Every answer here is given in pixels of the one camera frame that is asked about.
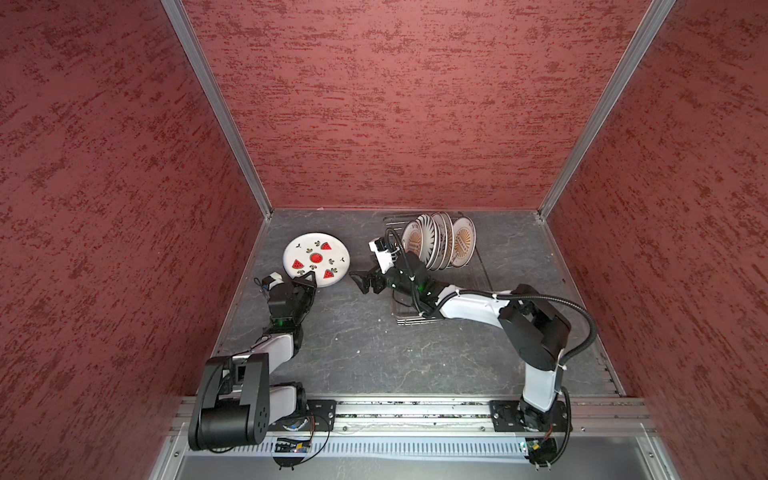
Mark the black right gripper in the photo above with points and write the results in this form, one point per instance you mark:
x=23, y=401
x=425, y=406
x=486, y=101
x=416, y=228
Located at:
x=367, y=277

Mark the white sunburst pattern plate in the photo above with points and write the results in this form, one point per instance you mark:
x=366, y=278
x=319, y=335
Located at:
x=415, y=240

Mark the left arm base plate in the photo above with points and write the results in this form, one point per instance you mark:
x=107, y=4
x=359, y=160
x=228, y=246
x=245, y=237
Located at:
x=318, y=415

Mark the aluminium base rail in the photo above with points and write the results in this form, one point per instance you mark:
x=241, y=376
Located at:
x=433, y=437

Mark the white rear sunburst plate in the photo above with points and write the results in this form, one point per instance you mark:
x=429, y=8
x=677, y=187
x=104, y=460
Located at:
x=464, y=242

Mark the aluminium corner post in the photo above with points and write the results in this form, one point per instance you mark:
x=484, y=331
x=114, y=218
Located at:
x=193, y=50
x=646, y=31

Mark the metal wire dish rack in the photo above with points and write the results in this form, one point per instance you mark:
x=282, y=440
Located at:
x=424, y=305

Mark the white blue striped plate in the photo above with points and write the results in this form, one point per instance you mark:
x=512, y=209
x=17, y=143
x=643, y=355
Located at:
x=434, y=243

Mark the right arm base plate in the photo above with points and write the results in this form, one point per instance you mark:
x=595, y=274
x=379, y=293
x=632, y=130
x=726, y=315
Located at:
x=517, y=416

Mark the aluminium left corner post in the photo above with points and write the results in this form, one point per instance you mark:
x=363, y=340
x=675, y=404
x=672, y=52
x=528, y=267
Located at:
x=193, y=50

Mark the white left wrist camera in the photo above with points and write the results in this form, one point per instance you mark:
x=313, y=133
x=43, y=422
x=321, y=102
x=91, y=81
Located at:
x=270, y=281

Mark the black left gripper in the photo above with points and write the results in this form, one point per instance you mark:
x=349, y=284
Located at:
x=310, y=287

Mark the small circuit board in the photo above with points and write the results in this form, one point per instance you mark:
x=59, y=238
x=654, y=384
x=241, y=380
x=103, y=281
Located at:
x=293, y=447
x=541, y=451

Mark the aluminium right corner post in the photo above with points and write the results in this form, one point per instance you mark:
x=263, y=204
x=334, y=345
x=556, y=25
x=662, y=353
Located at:
x=646, y=31

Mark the left small circuit board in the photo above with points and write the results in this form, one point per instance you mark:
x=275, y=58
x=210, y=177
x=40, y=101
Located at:
x=293, y=447

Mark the white watermelon pattern plate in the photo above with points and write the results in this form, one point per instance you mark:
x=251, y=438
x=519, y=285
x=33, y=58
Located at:
x=323, y=254

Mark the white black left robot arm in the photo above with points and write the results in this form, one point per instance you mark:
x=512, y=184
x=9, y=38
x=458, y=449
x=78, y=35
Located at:
x=235, y=402

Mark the right small circuit board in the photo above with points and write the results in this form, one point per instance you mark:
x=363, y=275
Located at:
x=541, y=451

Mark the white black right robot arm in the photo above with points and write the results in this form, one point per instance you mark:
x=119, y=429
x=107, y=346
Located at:
x=536, y=329

